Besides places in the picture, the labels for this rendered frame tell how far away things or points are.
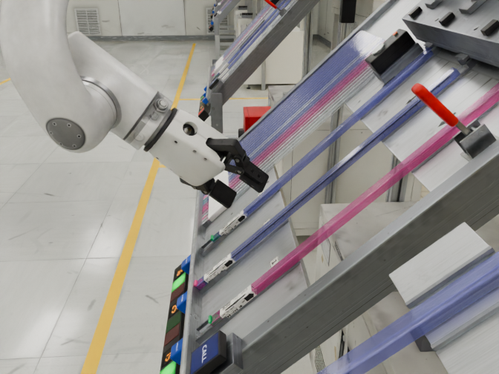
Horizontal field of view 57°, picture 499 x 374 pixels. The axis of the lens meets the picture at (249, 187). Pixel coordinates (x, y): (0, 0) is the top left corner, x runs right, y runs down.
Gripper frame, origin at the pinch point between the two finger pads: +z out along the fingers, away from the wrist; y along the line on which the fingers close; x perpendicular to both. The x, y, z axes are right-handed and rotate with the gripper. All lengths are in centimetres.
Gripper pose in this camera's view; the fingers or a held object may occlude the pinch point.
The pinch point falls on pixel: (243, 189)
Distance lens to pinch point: 69.8
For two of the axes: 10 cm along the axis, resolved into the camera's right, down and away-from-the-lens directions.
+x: -3.7, 7.8, -5.1
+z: 7.7, 5.6, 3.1
